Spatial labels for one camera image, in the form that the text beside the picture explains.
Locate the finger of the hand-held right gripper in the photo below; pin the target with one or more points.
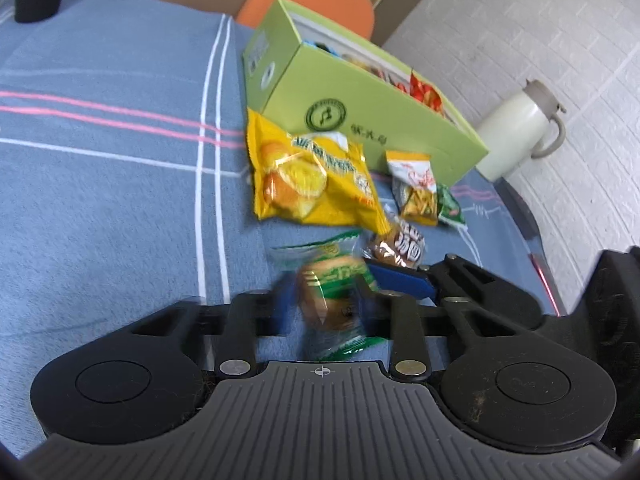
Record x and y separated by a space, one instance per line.
400 277

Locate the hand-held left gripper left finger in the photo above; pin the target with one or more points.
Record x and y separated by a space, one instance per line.
240 330

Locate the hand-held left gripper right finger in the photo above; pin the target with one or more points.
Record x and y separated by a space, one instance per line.
407 330

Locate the green striped cake packet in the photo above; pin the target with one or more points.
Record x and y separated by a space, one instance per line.
330 290

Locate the light green cardboard box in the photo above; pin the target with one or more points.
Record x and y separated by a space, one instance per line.
360 100

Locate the red orange bean snack packet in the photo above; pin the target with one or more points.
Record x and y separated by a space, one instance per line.
425 90

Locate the brown snack in clear wrapper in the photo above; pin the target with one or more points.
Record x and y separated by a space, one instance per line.
397 245

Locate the small green snack packet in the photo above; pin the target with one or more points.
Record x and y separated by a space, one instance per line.
451 207

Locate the small orange white snack packet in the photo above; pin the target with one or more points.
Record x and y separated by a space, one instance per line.
412 185

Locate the yellow cake snack packet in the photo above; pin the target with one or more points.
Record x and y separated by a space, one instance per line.
310 180

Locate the white thermos jug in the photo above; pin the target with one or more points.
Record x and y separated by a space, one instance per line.
515 130

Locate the blue plaid tablecloth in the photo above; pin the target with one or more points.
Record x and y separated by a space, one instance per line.
100 185

